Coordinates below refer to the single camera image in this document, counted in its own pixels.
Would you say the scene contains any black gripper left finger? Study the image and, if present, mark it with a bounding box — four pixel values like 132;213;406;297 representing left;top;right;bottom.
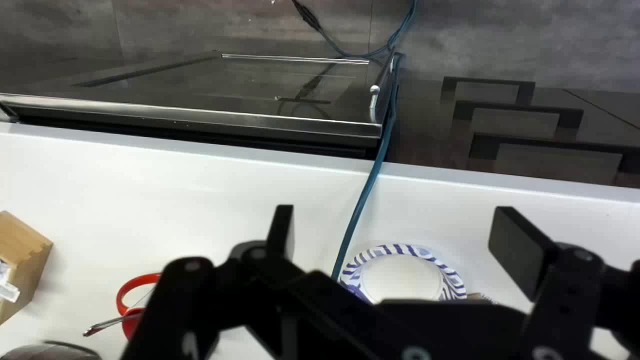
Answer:
120;201;316;360

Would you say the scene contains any stainless front dishwasher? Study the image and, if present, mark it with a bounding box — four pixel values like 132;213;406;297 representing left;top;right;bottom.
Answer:
0;50;390;160

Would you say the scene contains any white sugar packets pile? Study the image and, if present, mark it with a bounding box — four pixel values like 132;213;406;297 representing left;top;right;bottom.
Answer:
0;258;21;305

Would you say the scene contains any wooden packet box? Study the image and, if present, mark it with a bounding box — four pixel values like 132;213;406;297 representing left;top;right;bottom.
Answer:
0;210;55;328

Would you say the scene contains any black floor cable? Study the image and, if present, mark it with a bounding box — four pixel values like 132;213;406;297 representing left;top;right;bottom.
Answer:
289;0;401;64

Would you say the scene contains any blue power cable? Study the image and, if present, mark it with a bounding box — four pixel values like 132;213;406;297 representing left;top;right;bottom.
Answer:
329;0;420;279

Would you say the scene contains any dark wood drawer cabinet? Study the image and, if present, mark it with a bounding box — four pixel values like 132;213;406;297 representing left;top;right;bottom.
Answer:
388;65;640;190

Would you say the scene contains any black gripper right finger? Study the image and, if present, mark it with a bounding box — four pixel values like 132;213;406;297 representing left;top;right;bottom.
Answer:
488;206;640;360

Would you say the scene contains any large red white mug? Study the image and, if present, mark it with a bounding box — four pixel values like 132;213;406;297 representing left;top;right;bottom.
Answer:
113;269;166;338

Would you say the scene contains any blue patterned paper plate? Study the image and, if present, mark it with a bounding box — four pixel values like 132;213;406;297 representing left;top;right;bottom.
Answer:
338;242;469;305

